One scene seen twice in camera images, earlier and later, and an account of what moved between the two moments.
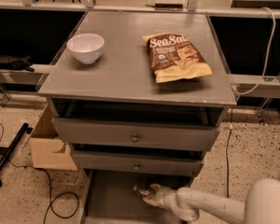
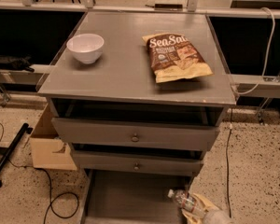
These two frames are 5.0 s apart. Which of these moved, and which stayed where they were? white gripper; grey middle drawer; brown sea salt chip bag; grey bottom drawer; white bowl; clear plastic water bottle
Moved: clear plastic water bottle; white gripper
Stayed: grey middle drawer; grey bottom drawer; white bowl; brown sea salt chip bag
